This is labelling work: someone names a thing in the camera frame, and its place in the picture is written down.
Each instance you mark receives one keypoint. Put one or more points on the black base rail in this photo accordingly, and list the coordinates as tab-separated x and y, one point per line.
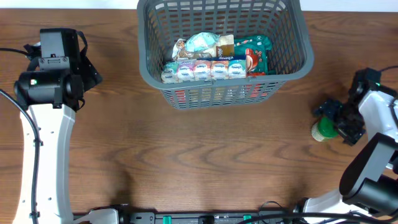
122	215

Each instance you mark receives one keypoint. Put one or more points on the green Nescafe coffee bag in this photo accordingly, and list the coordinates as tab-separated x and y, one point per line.
255	48

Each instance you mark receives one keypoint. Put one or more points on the teal small packet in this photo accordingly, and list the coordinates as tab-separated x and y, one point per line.
202	41

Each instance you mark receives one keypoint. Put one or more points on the grey plastic shopping basket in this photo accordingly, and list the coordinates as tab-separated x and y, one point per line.
162	23

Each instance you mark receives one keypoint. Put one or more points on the orange spaghetti pasta packet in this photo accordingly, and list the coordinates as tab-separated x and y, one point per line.
229	95

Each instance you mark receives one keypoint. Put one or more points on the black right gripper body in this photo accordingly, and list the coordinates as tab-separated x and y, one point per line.
343	119

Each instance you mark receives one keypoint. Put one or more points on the beige cookie snack bag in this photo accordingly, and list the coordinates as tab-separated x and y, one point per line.
224	47

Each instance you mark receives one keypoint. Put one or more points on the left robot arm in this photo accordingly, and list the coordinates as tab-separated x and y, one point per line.
48	94

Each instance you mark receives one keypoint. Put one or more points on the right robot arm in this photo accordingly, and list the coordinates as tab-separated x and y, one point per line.
364	190

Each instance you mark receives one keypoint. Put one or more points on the Kleenex tissue multipack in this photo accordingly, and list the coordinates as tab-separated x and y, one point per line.
205	69

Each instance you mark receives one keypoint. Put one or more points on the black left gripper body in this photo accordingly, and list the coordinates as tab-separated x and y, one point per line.
91	73

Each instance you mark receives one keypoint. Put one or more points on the green lid spice jar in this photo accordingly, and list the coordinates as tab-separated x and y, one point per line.
323	130

